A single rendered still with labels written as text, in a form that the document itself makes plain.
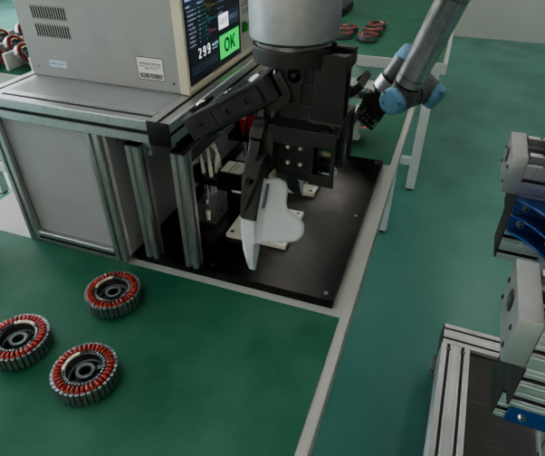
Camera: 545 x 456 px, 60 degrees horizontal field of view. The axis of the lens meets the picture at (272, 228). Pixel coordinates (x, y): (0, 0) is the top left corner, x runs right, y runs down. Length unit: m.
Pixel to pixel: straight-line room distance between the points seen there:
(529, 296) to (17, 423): 0.81
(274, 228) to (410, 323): 1.64
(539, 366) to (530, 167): 0.50
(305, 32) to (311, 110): 0.07
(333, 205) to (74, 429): 0.78
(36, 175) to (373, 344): 1.34
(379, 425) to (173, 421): 1.01
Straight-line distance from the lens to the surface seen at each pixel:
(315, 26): 0.39
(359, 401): 1.77
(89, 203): 1.11
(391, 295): 2.14
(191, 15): 0.98
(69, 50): 1.13
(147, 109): 0.94
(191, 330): 0.96
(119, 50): 1.04
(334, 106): 0.41
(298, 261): 1.06
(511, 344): 0.75
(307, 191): 1.28
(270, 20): 0.39
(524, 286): 0.77
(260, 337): 0.93
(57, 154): 1.09
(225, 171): 1.10
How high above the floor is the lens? 1.46
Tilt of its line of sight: 36 degrees down
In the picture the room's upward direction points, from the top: straight up
